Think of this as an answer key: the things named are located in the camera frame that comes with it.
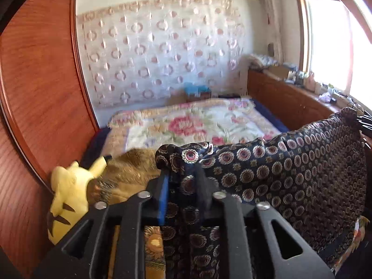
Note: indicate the sheer circle-patterned curtain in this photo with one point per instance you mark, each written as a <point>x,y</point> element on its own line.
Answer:
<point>162,52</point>

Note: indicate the white bundled window curtain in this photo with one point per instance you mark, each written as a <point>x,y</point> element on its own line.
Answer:
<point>271,20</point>

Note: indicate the crumpled white tissue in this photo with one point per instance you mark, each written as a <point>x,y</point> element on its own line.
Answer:
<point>325,97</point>

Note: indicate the white plastic bottle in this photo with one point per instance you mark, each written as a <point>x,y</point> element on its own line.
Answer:
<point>311,80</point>

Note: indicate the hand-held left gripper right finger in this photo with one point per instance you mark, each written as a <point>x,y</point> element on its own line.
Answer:
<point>203,197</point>

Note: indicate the brown furry cloth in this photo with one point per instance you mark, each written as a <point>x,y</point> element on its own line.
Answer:
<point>128,171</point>

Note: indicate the floral blanket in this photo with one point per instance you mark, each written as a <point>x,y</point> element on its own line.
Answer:
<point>189,125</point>

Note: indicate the blue box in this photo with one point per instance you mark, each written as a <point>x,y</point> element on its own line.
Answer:
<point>196,91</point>

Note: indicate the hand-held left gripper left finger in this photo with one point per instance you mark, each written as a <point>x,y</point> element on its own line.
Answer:
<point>163,200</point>

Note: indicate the long wooden cabinet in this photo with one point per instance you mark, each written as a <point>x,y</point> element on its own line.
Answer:
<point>284,98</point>

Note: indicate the dark circle-patterned shirt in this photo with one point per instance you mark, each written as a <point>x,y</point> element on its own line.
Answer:
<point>290,180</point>

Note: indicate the cardboard box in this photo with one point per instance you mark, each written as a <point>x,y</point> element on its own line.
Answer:
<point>280,72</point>

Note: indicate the stack of folded cloths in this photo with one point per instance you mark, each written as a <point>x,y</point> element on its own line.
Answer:
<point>263,61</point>

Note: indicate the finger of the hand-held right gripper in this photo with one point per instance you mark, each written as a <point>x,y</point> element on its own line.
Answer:
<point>366,125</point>

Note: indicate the wooden framed window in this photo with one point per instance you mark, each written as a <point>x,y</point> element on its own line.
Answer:
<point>337,35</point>

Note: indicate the mustard sunflower print cloth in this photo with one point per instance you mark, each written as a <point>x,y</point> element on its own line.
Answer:
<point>154,247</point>

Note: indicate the yellow plush toy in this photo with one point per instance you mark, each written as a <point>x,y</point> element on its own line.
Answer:
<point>69,191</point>

